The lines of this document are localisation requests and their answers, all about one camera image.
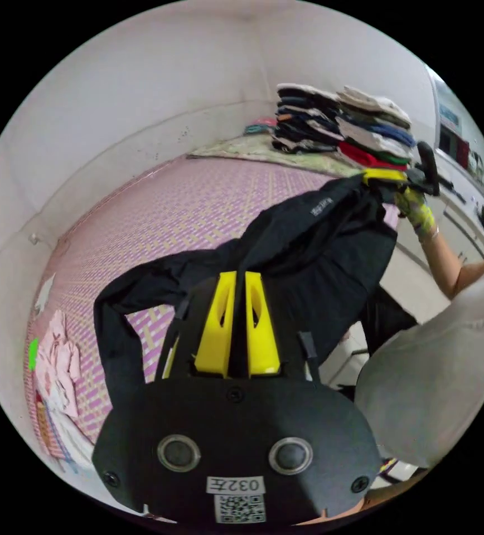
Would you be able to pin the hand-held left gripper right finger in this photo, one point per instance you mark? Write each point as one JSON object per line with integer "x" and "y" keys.
{"x": 263, "y": 342}

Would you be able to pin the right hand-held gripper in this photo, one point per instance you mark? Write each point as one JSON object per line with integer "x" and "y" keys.
{"x": 414, "y": 179}

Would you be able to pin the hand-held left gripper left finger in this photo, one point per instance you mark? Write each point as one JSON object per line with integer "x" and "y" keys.
{"x": 215, "y": 334}

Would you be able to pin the black long-sleeve shirt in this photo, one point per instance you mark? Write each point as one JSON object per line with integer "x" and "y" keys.
{"x": 317, "y": 259}

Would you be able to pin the person's right forearm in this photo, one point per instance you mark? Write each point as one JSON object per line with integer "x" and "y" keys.
{"x": 451, "y": 263}

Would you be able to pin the person's right hand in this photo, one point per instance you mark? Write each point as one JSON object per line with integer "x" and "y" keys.
{"x": 418, "y": 213}

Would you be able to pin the pile of clothes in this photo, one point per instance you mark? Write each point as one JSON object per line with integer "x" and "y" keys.
{"x": 342, "y": 125}

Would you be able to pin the white cabinet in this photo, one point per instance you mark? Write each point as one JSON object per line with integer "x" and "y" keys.
{"x": 468, "y": 200}

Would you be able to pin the small teal and pink cloths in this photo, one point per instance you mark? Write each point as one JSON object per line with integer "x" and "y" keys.
{"x": 261, "y": 125}

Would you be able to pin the pink garment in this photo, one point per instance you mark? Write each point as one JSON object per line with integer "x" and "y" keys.
{"x": 60, "y": 363}

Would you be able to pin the person's body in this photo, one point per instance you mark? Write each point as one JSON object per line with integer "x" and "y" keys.
{"x": 434, "y": 368}

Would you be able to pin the striped cloth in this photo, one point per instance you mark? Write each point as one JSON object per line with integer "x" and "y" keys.
{"x": 58, "y": 439}

